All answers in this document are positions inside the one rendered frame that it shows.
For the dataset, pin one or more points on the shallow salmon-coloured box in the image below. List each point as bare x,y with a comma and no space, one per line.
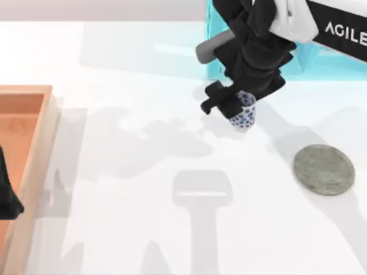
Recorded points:
25,137

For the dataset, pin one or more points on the grey round coaster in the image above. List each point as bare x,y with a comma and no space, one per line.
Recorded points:
324,170

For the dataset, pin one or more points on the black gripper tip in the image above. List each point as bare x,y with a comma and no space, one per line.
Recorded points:
7,194

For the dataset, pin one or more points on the blue and white patterned cup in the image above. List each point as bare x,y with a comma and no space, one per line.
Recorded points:
246,117

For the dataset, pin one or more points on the light blue rack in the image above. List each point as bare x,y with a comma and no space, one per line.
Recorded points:
213,73

